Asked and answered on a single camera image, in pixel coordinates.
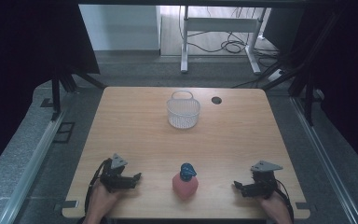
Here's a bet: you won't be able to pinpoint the black curtain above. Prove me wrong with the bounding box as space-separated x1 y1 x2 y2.
0 0 101 181
262 0 358 180

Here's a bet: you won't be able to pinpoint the white power strip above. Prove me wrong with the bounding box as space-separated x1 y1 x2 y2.
268 68 285 83

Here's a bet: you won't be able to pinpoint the black floor cables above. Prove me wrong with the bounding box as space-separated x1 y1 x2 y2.
180 6 285 89

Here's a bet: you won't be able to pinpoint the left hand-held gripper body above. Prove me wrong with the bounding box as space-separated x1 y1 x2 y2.
99 152 137 193

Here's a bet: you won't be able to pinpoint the white plastic mesh basket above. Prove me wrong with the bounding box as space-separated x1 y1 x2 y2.
166 90 201 130

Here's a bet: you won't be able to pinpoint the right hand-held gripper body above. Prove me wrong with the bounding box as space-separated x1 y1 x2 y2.
241 160 284 200

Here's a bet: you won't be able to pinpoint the person's right hand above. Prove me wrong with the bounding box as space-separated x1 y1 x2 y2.
256 189 293 220

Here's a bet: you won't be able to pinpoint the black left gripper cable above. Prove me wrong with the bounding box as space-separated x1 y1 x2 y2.
83 159 112 216

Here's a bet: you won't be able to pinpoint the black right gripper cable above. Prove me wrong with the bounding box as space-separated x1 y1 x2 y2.
274 178 295 224

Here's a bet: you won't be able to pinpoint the aluminium floor rail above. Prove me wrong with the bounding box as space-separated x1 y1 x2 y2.
290 96 358 224
0 110 66 224

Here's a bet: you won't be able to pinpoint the white metal desk frame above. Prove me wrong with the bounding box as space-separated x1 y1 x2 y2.
180 5 268 75

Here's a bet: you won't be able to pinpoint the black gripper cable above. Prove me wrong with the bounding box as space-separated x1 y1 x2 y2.
83 159 112 216
274 178 295 224

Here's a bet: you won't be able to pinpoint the pink bottle with blue cap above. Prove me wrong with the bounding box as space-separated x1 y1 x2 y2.
172 162 200 202

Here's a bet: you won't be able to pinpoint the black metal stand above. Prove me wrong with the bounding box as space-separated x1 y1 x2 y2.
260 8 346 127
49 68 108 121

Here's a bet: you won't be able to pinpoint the person's left hand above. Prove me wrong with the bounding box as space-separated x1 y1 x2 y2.
87 179 124 219

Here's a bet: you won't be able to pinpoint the black floor bracket frame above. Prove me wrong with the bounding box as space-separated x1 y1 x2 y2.
53 121 76 144

